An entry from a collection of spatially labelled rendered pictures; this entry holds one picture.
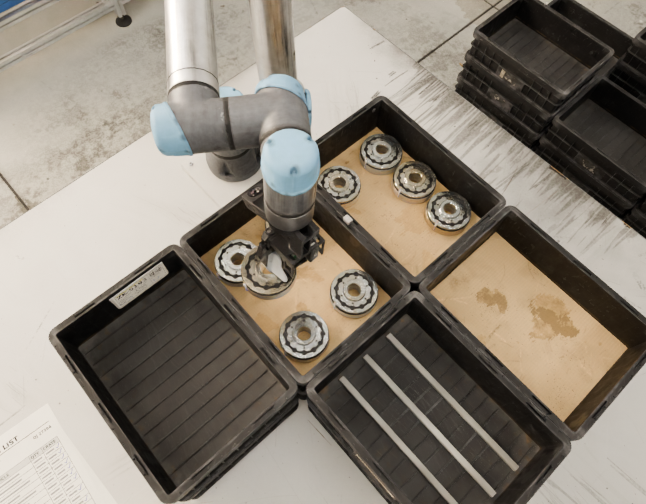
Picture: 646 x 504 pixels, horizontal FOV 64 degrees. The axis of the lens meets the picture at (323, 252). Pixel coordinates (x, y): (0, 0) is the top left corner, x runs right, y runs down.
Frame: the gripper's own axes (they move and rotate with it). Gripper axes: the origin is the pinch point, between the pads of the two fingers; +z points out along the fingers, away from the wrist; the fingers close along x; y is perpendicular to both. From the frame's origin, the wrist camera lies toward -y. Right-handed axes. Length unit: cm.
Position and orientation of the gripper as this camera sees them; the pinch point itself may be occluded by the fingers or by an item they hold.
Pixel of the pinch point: (281, 258)
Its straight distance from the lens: 97.5
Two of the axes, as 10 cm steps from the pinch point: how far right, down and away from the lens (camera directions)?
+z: -0.7, 4.4, 8.9
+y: 6.6, 6.9, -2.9
